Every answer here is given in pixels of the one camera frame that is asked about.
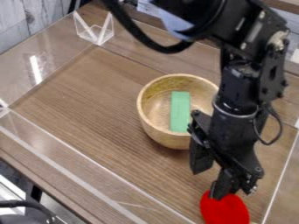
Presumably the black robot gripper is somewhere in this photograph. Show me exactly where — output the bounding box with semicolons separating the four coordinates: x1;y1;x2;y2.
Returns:
187;108;266;200

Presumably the red plush object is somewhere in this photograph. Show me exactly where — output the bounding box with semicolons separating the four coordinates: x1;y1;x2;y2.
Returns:
199;191;250;224

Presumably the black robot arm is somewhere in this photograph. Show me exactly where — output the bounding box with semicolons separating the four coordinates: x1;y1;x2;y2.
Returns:
151;0;290;200

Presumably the green rectangular block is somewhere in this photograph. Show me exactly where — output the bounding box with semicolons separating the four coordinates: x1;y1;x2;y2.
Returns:
170;91;191;133

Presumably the wooden bowl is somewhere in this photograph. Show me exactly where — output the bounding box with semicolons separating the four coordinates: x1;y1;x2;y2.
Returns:
137;73;219;150

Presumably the clear acrylic front wall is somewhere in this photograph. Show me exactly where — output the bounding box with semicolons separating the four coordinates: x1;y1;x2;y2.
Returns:
0;105;197;224

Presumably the black cable lower left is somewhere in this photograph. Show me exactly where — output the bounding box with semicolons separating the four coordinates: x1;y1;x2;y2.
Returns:
0;199;61;224

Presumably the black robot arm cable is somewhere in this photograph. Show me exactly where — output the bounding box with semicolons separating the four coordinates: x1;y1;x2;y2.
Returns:
102;0;227;55

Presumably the clear acrylic corner bracket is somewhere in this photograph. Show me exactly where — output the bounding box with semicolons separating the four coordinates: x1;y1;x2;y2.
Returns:
73;11;115;46

